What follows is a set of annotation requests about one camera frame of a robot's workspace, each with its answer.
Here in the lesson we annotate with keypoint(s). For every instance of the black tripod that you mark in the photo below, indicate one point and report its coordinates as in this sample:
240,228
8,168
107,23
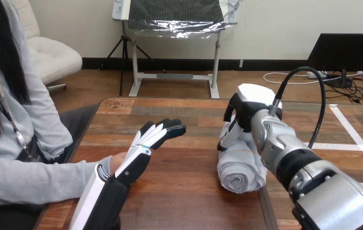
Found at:
123,54

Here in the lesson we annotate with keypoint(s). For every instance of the person's body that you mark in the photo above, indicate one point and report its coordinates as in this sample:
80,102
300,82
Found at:
41,104

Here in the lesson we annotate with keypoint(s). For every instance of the person's hand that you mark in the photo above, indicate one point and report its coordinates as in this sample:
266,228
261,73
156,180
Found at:
117,161

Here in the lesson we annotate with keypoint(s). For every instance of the white power strip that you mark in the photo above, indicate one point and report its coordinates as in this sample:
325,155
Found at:
315,75

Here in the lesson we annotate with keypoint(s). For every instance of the white desk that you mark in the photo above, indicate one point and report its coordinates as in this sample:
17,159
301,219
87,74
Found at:
214,63

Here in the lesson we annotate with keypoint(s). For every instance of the foil sheet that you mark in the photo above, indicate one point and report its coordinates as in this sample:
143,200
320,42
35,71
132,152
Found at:
181,27

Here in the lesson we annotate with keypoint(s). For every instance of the white cushioned chair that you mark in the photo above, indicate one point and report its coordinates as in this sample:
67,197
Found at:
52,57

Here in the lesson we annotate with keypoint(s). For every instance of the person's forearm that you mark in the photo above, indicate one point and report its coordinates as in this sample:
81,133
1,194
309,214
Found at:
41,181

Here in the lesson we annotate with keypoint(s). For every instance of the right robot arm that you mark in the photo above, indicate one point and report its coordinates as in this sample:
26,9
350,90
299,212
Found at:
324,193

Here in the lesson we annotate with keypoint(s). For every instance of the dark screen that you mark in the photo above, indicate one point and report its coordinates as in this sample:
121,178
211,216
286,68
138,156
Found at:
346,52

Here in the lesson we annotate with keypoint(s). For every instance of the white towel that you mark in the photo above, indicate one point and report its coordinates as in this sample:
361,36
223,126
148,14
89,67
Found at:
240,168

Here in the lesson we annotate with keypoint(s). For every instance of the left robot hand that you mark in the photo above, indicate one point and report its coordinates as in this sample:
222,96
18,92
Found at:
136,162

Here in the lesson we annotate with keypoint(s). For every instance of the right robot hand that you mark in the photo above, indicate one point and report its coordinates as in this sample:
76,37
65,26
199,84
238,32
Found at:
248,106

